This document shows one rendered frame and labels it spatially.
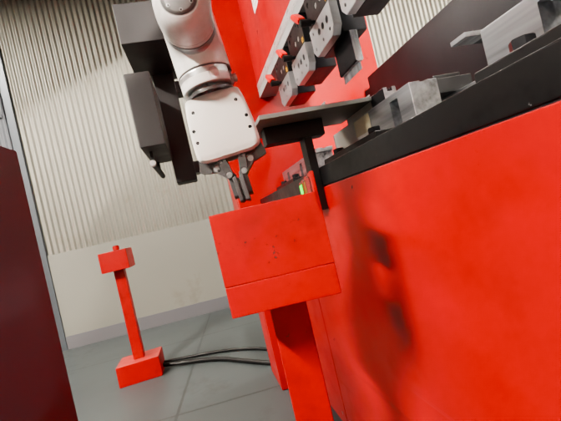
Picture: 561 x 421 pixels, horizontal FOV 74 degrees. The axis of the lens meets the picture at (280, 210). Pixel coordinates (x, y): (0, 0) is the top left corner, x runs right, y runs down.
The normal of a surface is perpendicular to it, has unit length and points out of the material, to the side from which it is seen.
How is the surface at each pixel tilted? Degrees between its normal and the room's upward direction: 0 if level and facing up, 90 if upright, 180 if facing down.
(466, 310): 90
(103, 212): 90
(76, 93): 90
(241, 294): 90
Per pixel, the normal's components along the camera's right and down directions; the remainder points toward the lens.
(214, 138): -0.01, 0.07
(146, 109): 0.20, -0.05
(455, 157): -0.95, 0.22
